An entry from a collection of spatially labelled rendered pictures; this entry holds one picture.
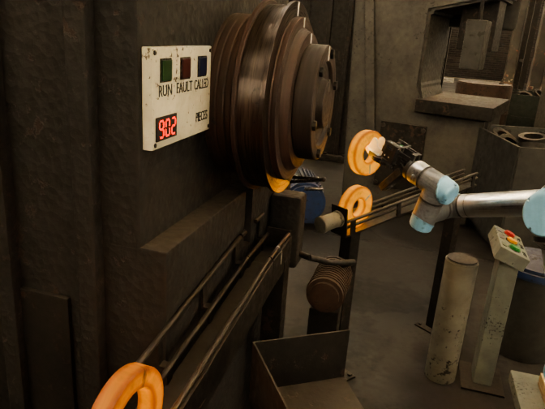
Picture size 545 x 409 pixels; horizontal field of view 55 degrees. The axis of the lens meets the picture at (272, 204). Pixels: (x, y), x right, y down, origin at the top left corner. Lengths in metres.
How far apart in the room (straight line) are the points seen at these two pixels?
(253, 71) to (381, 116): 2.96
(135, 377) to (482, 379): 1.70
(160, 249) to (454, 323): 1.38
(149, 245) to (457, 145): 3.14
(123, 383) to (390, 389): 1.49
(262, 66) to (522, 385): 1.26
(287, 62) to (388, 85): 2.86
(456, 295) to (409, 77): 2.22
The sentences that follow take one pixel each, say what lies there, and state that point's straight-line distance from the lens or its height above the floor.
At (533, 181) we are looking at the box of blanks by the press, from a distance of 3.40.
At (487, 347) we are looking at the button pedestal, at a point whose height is 0.18.
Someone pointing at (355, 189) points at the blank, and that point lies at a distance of 1.84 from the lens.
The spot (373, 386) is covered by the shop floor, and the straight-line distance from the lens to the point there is 2.19.
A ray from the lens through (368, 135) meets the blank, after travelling 1.80.
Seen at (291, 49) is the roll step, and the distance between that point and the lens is 1.23.
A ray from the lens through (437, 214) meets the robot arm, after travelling 1.69.
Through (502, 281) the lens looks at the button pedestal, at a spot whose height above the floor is 0.46.
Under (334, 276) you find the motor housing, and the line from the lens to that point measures 1.75.
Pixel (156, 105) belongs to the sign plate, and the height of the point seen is 1.14.
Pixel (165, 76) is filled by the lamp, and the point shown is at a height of 1.19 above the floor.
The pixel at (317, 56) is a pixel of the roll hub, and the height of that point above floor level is 1.23.
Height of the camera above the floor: 1.28
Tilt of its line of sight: 18 degrees down
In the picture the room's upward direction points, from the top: 4 degrees clockwise
